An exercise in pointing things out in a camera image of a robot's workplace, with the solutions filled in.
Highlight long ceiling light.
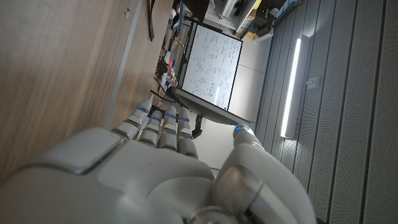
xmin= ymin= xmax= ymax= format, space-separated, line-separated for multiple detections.
xmin=280 ymin=37 xmax=302 ymax=139

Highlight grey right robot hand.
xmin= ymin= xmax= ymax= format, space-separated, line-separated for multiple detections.
xmin=0 ymin=95 xmax=318 ymax=224

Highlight whiteboard with writing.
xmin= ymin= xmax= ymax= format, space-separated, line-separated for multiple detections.
xmin=181 ymin=23 xmax=244 ymax=111

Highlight white shelf cabinet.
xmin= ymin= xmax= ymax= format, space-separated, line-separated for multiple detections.
xmin=203 ymin=0 xmax=264 ymax=38

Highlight black computer monitor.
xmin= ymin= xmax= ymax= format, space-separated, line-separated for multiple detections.
xmin=174 ymin=88 xmax=251 ymax=126

